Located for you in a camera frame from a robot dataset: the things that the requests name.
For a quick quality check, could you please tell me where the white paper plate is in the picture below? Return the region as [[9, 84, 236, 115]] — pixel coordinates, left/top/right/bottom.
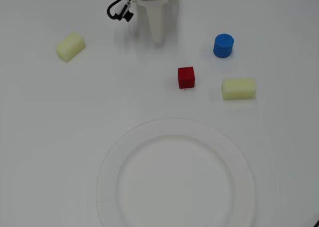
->
[[96, 117, 257, 227]]

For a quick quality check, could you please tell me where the black camera cable loop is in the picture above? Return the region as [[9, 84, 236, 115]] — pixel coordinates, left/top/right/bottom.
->
[[107, 0, 127, 20]]

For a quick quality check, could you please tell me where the blue ribbed cylinder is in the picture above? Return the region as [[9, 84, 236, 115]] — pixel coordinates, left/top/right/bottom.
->
[[213, 33, 235, 59]]

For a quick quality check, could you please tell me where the black wrist camera white mount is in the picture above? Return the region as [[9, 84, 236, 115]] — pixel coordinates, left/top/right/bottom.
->
[[119, 1, 135, 23]]

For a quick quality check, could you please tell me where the pale yellow foam block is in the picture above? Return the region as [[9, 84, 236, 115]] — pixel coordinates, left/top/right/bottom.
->
[[221, 77, 257, 101], [55, 31, 87, 63]]

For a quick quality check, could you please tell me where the red cube block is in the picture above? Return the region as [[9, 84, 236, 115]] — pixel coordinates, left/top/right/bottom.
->
[[177, 66, 195, 89]]

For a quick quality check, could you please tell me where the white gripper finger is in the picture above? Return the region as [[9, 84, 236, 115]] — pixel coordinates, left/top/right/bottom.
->
[[138, 3, 166, 44]]

